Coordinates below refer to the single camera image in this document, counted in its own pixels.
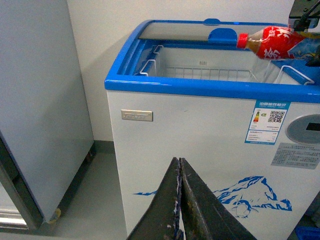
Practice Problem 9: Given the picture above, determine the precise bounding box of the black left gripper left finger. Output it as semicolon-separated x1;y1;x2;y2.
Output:
127;157;184;240

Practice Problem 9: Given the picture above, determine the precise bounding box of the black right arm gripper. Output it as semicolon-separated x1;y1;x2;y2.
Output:
288;0;320;67

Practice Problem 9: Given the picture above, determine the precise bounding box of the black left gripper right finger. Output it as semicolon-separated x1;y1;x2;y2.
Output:
179;158;256;240

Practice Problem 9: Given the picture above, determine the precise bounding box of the red iced tea bottle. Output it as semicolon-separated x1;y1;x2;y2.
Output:
236;25;320;61

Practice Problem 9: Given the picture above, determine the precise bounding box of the grey round control panel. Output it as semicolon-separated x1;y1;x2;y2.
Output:
286;114;320;145

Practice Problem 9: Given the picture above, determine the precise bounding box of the blue energy label sticker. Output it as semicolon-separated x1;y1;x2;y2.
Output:
244;100;291;145

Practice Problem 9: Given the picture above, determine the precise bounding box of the white chest freezer with penguins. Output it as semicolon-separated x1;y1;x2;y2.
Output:
104;20;320;240

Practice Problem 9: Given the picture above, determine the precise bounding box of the grey instruction sticker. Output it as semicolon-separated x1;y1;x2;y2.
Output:
271;142;320;170

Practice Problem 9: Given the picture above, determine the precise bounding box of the brown rear cabinet caster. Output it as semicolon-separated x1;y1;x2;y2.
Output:
85;151;94;163

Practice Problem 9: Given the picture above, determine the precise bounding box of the blue plastic crate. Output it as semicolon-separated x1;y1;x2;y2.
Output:
294;226;320;240

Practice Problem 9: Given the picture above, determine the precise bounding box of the yellow cabinet caster wheel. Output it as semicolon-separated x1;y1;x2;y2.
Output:
48;207;62;224

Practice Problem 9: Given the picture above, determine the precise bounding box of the silver brand nameplate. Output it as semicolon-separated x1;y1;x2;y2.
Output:
121;109;153;122

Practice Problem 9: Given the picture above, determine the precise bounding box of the blue sliding glass freezer lid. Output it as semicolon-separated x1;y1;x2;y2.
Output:
139;18;284;45

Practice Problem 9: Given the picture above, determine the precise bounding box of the grey upright cabinet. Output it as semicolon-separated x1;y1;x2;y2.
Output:
0;0;94;230

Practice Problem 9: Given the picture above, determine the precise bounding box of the white wire freezer basket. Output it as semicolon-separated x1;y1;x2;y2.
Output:
136;45;316;86

